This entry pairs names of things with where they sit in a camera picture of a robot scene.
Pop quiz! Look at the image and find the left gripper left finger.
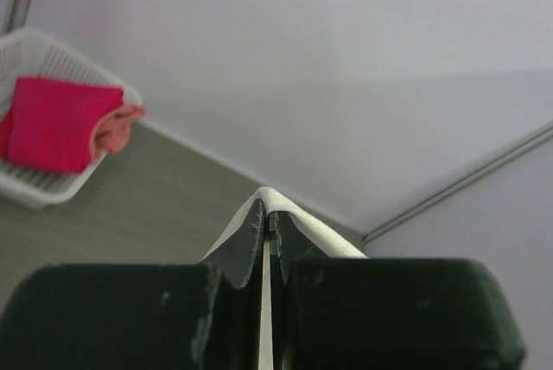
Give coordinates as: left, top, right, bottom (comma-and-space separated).
1, 200, 264, 369

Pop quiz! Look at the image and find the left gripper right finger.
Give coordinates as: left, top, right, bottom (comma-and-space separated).
268, 212, 526, 369

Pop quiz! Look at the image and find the white and green t-shirt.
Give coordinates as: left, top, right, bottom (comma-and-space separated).
198, 186, 371, 370

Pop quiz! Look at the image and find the salmon crumpled t-shirt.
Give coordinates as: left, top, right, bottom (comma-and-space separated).
90, 103, 145, 163

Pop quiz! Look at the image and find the magenta crumpled t-shirt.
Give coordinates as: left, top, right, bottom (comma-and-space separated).
1, 77, 124, 174

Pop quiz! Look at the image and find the white plastic laundry basket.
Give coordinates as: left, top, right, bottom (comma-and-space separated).
1, 29, 143, 209

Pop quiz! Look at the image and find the right aluminium frame post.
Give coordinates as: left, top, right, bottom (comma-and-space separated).
363, 121, 552, 245

